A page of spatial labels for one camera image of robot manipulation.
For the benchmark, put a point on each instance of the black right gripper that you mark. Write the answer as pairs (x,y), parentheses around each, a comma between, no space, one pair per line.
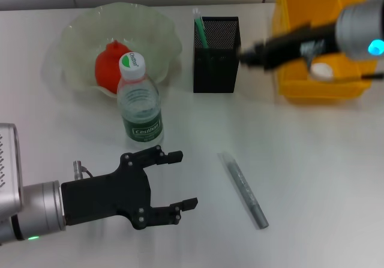
(300,44)

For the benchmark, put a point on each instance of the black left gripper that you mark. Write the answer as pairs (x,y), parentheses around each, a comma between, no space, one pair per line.
(105,196)

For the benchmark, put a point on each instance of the white paper ball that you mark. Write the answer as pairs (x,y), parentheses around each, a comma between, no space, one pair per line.
(321,71)

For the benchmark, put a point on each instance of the clear bottle with green label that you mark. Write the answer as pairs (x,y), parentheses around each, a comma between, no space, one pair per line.
(141,109)

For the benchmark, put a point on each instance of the red-orange toy orange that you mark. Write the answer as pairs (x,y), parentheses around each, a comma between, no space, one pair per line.
(106,70)

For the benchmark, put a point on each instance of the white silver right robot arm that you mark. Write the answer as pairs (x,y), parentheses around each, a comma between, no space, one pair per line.
(360,25)

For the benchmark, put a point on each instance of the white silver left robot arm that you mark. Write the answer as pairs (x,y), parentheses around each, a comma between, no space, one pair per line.
(42,208)

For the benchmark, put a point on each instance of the black mesh pen holder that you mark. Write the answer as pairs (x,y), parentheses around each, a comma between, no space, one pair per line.
(214,73)

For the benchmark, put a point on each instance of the grey pen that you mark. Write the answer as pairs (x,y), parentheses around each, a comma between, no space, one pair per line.
(243,187)

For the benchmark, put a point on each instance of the pale green glass fruit plate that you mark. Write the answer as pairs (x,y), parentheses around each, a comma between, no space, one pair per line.
(81,40)

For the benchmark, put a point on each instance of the yellow plastic bin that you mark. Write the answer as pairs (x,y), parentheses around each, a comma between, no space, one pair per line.
(324,91)

